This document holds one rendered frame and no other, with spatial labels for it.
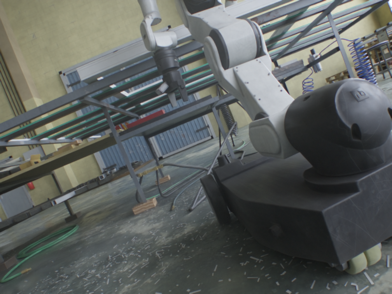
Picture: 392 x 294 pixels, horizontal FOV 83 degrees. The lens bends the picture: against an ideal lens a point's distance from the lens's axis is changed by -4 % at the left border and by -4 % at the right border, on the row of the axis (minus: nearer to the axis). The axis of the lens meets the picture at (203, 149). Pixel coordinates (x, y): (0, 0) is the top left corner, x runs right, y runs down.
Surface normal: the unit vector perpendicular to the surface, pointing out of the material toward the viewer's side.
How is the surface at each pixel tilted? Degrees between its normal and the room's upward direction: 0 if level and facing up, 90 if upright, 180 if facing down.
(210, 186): 49
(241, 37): 99
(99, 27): 90
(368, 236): 90
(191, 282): 0
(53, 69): 90
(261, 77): 59
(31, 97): 90
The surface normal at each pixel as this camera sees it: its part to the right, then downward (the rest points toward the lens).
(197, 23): -0.68, 0.63
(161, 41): 0.51, -0.04
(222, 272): -0.38, -0.92
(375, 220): 0.12, 0.03
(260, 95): -0.09, -0.46
